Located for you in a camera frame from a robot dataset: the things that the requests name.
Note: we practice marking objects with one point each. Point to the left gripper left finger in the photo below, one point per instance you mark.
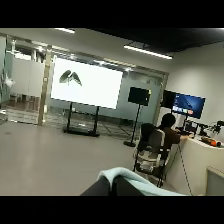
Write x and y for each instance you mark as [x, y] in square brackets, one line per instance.
[100, 188]

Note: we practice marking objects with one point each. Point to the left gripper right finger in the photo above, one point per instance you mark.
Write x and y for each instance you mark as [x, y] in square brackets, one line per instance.
[125, 188]

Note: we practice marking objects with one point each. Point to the pale blue garment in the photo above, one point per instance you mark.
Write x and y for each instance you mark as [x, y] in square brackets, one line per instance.
[143, 185]

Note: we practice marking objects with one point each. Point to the office chair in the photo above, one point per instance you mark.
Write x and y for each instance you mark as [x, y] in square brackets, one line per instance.
[151, 153]

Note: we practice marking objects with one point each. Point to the person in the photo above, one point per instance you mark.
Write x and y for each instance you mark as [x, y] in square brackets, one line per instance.
[170, 135]

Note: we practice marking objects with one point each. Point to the white counter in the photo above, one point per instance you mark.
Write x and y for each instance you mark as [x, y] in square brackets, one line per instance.
[195, 166]

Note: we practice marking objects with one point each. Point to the black monitor on stand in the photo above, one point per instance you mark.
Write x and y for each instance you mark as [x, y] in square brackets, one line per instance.
[139, 96]

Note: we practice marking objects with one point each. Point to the monitor with blue picture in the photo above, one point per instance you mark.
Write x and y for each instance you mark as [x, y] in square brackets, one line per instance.
[188, 105]

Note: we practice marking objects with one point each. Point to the large white display screen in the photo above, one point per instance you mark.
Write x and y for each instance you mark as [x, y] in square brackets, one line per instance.
[88, 83]

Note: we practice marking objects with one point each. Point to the ceiling lamp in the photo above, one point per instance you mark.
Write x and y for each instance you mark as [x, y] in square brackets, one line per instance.
[148, 52]
[65, 30]

